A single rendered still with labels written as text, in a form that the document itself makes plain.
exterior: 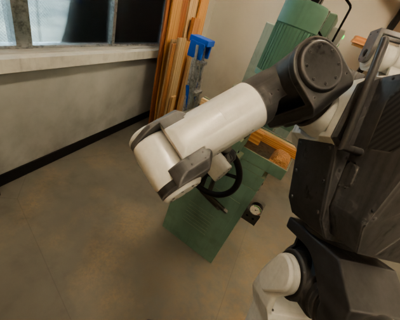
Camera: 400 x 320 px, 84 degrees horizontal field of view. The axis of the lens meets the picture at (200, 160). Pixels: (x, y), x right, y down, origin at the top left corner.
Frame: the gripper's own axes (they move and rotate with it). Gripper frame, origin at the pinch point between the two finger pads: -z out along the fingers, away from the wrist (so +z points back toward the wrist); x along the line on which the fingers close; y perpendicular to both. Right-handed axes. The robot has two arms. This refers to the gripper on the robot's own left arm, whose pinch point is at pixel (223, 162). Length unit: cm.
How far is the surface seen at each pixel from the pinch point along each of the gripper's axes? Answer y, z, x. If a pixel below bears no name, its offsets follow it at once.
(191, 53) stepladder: 93, -76, 34
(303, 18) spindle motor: 19, -2, 59
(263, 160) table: -8.7, -23.6, 12.4
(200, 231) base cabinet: -13, -57, -47
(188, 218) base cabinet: -2, -55, -47
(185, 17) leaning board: 158, -124, 64
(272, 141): -4.4, -35.1, 22.7
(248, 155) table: -2.2, -24.6, 8.8
